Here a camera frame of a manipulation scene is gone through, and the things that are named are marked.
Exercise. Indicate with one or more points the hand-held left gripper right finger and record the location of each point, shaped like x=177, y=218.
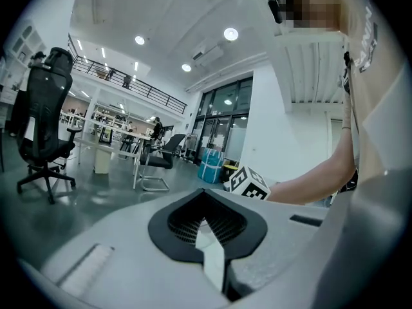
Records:
x=273, y=253

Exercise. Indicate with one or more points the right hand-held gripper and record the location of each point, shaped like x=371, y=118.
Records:
x=248, y=182

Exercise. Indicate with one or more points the black balcony railing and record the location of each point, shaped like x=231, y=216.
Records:
x=145, y=90

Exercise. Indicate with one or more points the black cantilever visitor chair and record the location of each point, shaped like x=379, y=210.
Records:
x=157, y=163

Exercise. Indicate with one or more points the beige waste bin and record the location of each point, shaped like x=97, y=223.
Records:
x=102, y=161

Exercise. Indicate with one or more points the black and yellow box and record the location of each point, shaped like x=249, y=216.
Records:
x=229, y=169

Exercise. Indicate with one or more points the person's face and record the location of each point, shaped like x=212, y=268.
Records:
x=312, y=5

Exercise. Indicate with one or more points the black mesh office chair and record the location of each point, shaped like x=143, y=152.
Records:
x=42, y=114

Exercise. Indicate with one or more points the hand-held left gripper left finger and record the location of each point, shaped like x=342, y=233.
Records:
x=128, y=253

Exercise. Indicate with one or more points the person's beige shirt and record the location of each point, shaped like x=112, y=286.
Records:
x=380, y=92

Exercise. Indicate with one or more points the person's right forearm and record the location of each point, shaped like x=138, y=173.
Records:
x=315, y=182

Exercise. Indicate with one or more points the white arched shelf unit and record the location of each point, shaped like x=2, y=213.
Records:
x=22, y=43

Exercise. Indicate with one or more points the black head-worn camera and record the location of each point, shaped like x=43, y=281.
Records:
x=275, y=10

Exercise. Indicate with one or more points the white ceiling air conditioner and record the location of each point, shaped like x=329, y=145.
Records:
x=209, y=53

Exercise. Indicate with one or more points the round ceiling light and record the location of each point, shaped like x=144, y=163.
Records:
x=139, y=40
x=231, y=34
x=186, y=68

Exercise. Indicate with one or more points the long white table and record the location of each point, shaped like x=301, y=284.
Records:
x=106, y=140

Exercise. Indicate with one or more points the black-framed glass doors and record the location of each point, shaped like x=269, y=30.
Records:
x=225, y=121

